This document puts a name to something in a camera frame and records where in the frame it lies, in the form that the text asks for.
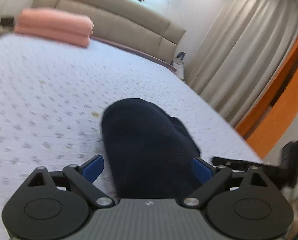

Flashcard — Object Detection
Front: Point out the black hoodie with white stripes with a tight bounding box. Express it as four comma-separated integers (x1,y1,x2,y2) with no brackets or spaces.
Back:
101,99,201,200

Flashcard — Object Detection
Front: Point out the floral quilted bed cover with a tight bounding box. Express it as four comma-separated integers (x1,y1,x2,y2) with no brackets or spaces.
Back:
0,34,260,239

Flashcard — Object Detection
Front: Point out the brown patterned pouch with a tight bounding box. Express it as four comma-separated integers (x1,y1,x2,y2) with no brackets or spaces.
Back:
0,16,15,28

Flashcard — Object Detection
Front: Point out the white paper shopping bag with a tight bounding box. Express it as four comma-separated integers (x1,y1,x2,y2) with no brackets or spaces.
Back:
172,51,185,80

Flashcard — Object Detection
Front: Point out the beige pleated curtain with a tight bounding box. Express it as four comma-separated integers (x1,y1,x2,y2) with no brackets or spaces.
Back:
185,0,298,126

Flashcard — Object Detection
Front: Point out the beige padded headboard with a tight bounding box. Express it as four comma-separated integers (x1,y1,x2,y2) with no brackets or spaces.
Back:
32,0,186,63

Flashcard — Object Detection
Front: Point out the orange door frame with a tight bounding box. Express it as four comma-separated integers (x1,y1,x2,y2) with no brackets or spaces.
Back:
235,36,298,159

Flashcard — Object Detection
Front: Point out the folded pink blanket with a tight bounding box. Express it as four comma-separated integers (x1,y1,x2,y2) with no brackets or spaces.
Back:
14,8,94,48

